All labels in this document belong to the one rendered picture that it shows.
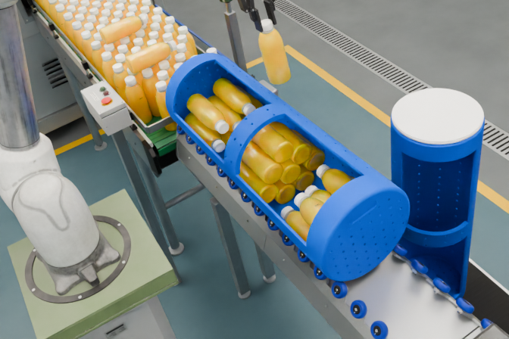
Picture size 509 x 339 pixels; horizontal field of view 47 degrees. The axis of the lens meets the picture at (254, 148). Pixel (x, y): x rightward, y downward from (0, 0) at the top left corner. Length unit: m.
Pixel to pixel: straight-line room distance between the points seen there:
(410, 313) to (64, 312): 0.86
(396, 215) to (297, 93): 2.41
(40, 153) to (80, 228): 0.23
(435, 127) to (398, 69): 2.13
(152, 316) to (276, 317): 1.04
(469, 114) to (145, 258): 1.06
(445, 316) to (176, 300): 1.57
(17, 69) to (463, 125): 1.27
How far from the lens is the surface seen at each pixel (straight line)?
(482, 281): 2.62
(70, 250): 1.56
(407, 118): 1.93
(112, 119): 2.15
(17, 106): 1.57
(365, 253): 1.54
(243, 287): 2.72
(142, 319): 1.75
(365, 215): 1.44
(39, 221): 1.50
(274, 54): 1.71
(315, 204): 1.53
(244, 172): 1.75
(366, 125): 3.54
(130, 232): 1.69
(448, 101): 2.00
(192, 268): 2.95
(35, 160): 1.63
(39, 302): 1.65
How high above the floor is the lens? 2.24
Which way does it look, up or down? 40 degrees down
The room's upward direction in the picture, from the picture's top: 12 degrees counter-clockwise
